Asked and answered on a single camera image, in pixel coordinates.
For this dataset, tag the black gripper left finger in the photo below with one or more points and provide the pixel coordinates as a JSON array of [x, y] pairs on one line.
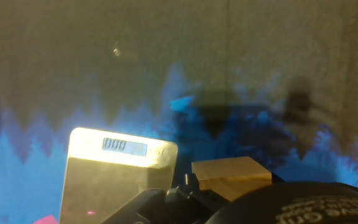
[[166, 208]]

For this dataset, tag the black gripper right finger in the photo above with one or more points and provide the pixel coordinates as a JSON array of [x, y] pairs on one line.
[[275, 179]]

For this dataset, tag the medium wooden cube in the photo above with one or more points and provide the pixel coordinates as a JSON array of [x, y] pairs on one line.
[[228, 171]]

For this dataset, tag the silver digital kitchen scale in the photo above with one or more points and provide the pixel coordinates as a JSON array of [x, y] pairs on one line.
[[85, 186]]

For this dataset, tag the forest landscape printed cloth mat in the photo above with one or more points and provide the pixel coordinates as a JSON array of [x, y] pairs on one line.
[[259, 46]]

